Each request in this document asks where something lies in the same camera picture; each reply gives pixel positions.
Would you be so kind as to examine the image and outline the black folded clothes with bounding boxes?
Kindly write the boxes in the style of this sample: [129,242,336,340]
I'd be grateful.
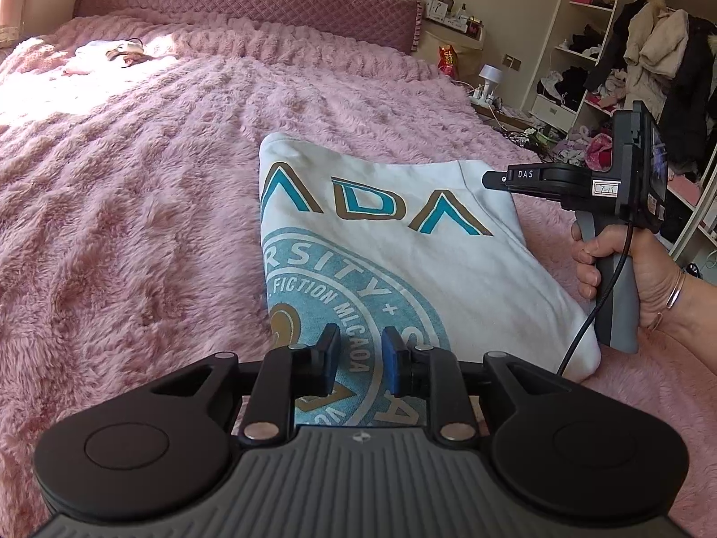
[536,66,587,111]

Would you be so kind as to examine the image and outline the beige hanging coat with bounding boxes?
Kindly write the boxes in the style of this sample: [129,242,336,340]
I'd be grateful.
[622,0,691,103]

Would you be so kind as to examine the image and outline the black hanging coat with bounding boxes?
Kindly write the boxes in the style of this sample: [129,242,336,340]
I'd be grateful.
[660,11,717,177]

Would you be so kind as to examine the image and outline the red and pink clothes pile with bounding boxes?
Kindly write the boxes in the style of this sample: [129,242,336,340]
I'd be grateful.
[583,131,617,172]

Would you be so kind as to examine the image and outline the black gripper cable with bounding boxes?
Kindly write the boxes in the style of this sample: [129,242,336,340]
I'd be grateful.
[556,223,636,377]

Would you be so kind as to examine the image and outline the white table lamp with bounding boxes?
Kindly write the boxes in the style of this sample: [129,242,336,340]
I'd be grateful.
[477,64,504,97]

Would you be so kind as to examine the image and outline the white sweatshirt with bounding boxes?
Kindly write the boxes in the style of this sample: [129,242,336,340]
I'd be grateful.
[258,131,604,430]

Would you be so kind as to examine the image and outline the white power strip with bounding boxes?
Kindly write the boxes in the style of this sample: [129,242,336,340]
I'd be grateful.
[469,87,506,108]

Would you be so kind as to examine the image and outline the pink fluffy blanket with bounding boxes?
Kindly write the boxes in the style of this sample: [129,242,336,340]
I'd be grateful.
[0,11,717,538]

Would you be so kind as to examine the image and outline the white drawer box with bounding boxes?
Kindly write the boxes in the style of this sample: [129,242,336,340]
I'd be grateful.
[529,92,579,128]

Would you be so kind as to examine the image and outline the person's right hand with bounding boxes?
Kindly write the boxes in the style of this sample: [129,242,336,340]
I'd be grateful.
[570,223,684,334]

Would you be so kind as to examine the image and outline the pink quilted headboard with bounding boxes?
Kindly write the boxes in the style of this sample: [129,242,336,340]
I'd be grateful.
[73,0,428,58]

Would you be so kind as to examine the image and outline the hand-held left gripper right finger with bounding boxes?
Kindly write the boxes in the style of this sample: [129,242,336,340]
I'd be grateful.
[381,325,568,445]

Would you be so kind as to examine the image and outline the white and brown cloth pile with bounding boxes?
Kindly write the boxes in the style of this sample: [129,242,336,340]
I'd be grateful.
[63,39,153,78]

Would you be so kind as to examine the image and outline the cream nightstand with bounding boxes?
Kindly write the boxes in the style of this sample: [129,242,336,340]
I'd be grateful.
[417,8,487,82]

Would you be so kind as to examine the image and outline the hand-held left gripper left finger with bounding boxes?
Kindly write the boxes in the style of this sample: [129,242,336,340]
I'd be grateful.
[151,323,342,445]

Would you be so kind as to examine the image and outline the person's right forearm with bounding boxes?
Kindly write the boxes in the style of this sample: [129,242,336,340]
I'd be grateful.
[657,268,717,349]

